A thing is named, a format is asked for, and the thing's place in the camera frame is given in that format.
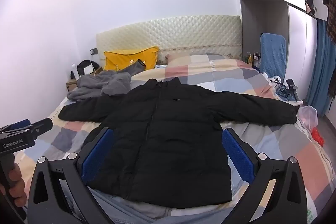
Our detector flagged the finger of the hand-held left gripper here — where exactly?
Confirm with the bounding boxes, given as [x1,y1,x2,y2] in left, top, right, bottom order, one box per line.
[0,119,31,134]
[28,118,53,135]

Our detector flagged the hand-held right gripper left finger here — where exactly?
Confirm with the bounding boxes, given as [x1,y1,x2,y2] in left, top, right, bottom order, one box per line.
[28,127,116,224]

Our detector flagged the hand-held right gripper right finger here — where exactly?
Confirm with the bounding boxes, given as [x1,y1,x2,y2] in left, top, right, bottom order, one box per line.
[221,127,309,224]

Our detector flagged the black puffer jacket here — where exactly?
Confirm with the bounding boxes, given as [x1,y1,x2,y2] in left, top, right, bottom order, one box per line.
[58,78,298,209]

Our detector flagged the person's left hand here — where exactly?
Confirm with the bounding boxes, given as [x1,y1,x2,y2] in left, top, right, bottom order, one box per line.
[0,162,28,207]

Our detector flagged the patchwork checked bed sheet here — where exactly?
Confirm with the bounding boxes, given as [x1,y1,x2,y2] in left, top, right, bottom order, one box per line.
[13,94,336,224]

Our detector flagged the wooden nightstand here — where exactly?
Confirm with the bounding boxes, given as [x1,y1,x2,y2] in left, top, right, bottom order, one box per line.
[66,70,103,93]

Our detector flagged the person's blue jeans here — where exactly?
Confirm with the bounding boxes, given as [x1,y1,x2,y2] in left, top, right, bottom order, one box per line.
[85,185,174,224]

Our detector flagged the grey fleece garment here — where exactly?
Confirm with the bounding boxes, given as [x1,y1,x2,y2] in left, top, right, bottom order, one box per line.
[67,70,132,102]

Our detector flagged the black bag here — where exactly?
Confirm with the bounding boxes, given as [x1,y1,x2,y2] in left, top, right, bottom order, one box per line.
[76,59,100,75]

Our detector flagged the white plastic bag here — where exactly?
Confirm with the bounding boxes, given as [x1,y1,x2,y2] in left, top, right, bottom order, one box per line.
[297,105,320,133]

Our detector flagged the red mesh item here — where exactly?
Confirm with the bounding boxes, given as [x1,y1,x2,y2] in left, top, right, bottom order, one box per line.
[311,127,325,147]

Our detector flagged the black tripod device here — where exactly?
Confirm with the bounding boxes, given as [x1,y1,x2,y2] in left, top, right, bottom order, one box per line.
[285,79,299,102]

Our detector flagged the row of bottles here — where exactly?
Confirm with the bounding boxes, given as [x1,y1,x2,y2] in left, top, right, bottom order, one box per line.
[243,51,262,69]

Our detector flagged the dark grey sock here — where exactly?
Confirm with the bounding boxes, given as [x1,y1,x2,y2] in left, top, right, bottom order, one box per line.
[118,59,147,75]

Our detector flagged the yellow pillow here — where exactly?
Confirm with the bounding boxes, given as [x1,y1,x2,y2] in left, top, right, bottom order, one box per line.
[104,47,160,72]

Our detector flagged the blue covered chair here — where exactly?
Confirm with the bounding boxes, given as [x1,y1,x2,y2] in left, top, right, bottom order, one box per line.
[260,33,287,78]

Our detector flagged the pink pillow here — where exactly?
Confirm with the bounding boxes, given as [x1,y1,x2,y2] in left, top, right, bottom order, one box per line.
[165,54,185,65]

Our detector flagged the blue curtain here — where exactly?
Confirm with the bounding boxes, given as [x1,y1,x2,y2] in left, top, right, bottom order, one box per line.
[305,18,336,110]

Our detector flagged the cream quilted headboard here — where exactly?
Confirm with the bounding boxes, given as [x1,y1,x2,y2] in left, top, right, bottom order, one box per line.
[96,15,242,63]

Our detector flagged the dark patterned hanging cloth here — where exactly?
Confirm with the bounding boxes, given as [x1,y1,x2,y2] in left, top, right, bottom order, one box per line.
[321,0,336,45]

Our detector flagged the black cables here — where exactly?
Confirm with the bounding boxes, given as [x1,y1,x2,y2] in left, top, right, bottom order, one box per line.
[270,76,292,99]

